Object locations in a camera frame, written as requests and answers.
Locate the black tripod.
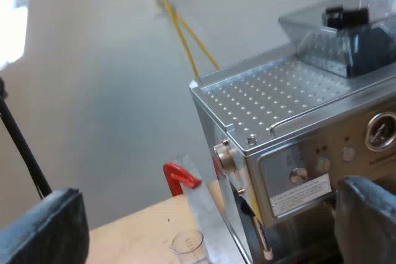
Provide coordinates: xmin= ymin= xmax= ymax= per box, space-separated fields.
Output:
xmin=0 ymin=77 xmax=53 ymax=200

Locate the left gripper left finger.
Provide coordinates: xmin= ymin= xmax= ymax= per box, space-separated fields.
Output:
xmin=0 ymin=187 xmax=91 ymax=264

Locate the clear measuring glass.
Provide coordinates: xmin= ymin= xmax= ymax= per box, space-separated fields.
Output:
xmin=169 ymin=229 xmax=212 ymax=264

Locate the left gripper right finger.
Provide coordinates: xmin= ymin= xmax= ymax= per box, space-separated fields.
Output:
xmin=335 ymin=175 xmax=396 ymax=264

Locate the red clamp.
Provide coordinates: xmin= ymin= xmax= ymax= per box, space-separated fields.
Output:
xmin=163 ymin=162 xmax=203 ymax=198

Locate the yellow cable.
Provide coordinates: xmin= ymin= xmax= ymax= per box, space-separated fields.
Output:
xmin=160 ymin=0 xmax=200 ymax=79
xmin=165 ymin=0 xmax=220 ymax=70

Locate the steel espresso machine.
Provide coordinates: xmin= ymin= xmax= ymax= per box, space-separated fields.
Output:
xmin=189 ymin=42 xmax=396 ymax=264

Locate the clear bean box with dark lid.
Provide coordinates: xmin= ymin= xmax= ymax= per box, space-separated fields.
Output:
xmin=278 ymin=0 xmax=396 ymax=79

